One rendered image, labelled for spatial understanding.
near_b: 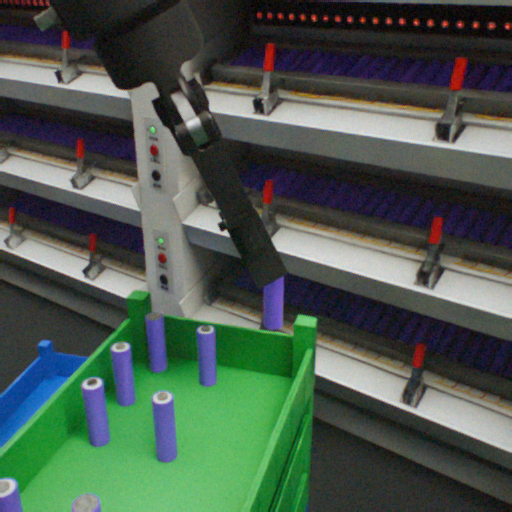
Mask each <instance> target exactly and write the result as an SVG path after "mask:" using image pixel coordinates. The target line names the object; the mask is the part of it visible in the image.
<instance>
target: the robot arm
mask: <svg viewBox="0 0 512 512"><path fill-rule="evenodd" d="M46 1H47V2H48V3H49V2H50V8H48V9H47V10H45V11H44V12H42V13H40V14H41V15H39V16H36V17H34V20H35V22H36V24H37V26H38V27H40V29H41V31H44V30H46V28H47V27H50V26H52V25H53V24H59V23H61V24H63V26H64V27H63V30H64V32H67V33H68V35H69V34H71V33H73V35H71V36H73V38H74V39H75V40H78V41H83V40H87V39H90V38H93V37H95V36H96V37H97V40H96V42H95V43H94V44H93V45H92V47H93V49H94V51H95V53H96V54H97V56H98V59H99V61H100V62H101V64H102V66H103V68H105V69H106V71H107V74H108V76H109V78H110V79H111V81H112V83H113V84H114V86H115V87H116V88H118V90H121V91H129V90H133V89H137V87H141V86H142V85H143V84H145V83H149V82H150V83H153V84H154V86H155V89H156V91H158V93H159V97H157V98H154V99H152V100H151V103H152V107H153V109H154V111H155V114H157V116H158V117H159V118H160V120H161V123H162V125H163V126H164V127H165V128H167V129H169V131H170V133H171V135H172V136H173V138H175V141H176V143H177V145H178V147H179V148H180V150H181V152H182V154H183V155H185V156H190V157H191V158H192V161H194V163H195V165H196V166H197V168H198V170H199V172H200V174H201V176H202V179H203V180H204V182H205V184H206V186H207V188H208V193H209V194H210V195H211V196H213V197H214V200H215V205H216V207H217V208H219V209H220V212H218V214H219V216H220V217H221V220H222V222H220V223H218V224H217V225H218V227H219V229H220V231H221V232H223V231H225V230H227V232H228V234H229V236H230V238H231V241H232V242H234V244H235V246H236V248H237V250H238V252H239V254H240V255H241V257H242V259H243V262H244V264H245V266H246V268H247V269H248V271H249V273H250V275H251V277H252V279H253V280H255V282H256V285H257V287H258V289H261V288H263V287H265V286H267V285H269V284H271V282H273V281H276V280H277V279H279V278H281V277H283V276H285V275H287V274H288V271H287V269H286V267H285V265H284V263H283V260H282V259H281V257H280V255H279V253H278V251H277V249H276V247H275V245H273V243H272V241H271V238H270V236H269V234H268V232H267V230H266V228H265V226H264V224H263V222H262V220H261V217H260V215H259V213H258V211H257V208H256V207H255V205H252V204H251V202H250V200H249V197H248V195H250V194H252V193H251V190H250V189H249V187H248V186H246V187H243V185H242V183H241V181H240V179H239V176H238V174H237V172H236V170H235V168H234V166H232V164H231V162H230V160H229V157H228V155H227V153H226V151H225V149H224V147H223V145H222V143H221V141H220V140H221V137H222V133H221V131H220V129H219V127H218V125H217V123H216V120H215V118H214V116H212V114H211V112H210V110H209V100H208V98H207V96H206V94H205V91H204V89H203V87H202V86H201V83H199V82H198V81H197V79H196V78H192V79H190V80H188V81H187V80H186V78H185V76H184V74H183V72H182V70H181V67H182V65H183V64H184V63H185V62H187V61H189V60H191V59H193V58H194V57H195V56H197V55H198V54H199V53H200V51H201V50H202V49H203V47H204V38H203V35H202V32H201V30H200V28H199V26H198V24H196V22H195V19H194V17H193V15H192V13H191V10H190V8H189V6H188V3H187V1H186V0H46ZM171 119H172V120H171ZM172 121H173V123H172Z"/></svg>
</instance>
